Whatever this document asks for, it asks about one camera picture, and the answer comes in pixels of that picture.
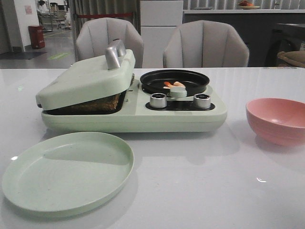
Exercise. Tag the orange white shrimp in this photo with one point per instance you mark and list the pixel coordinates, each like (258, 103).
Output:
(168, 85)

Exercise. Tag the white bread slice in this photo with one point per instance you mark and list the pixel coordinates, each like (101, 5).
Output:
(106, 105)
(132, 79)

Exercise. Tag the mint green breakfast maker lid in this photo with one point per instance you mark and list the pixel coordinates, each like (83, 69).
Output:
(90, 79)

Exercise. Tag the pink plastic bowl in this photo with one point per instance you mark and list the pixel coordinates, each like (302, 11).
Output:
(279, 121)

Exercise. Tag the mint green breakfast maker base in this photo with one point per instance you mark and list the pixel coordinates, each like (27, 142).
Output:
(134, 116)

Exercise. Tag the left silver control knob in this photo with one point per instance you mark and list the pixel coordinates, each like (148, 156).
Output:
(158, 100)

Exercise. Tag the silver control knob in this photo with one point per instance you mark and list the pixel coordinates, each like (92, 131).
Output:
(202, 101)
(158, 100)

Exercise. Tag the round black frying pan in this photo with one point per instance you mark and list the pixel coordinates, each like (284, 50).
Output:
(153, 82)

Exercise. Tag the right silver control knob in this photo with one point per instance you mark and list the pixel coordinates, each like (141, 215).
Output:
(202, 101)

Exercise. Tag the right grey upholstered chair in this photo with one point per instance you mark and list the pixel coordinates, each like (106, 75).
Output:
(205, 44)

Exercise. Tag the grey upholstered chair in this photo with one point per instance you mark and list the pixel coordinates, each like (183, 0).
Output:
(205, 44)
(97, 34)

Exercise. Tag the white cabinet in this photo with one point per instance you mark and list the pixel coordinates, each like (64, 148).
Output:
(158, 19)

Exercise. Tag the left grey upholstered chair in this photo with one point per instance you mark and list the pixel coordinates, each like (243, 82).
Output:
(97, 34)

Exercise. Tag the red barrier belt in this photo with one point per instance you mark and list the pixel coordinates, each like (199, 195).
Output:
(95, 16)

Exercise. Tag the mint green round plate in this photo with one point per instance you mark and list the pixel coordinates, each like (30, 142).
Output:
(69, 174)

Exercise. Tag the dark grey counter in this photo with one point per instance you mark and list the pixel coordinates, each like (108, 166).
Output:
(254, 26)

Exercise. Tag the red trash bin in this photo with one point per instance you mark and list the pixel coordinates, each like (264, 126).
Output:
(36, 36)

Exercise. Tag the fruit plate on counter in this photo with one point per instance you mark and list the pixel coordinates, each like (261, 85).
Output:
(245, 5)

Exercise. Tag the dark appliance on right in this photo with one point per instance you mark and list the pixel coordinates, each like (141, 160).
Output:
(285, 37)

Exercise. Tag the beige cushion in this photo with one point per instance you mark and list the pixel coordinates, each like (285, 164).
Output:
(292, 59)

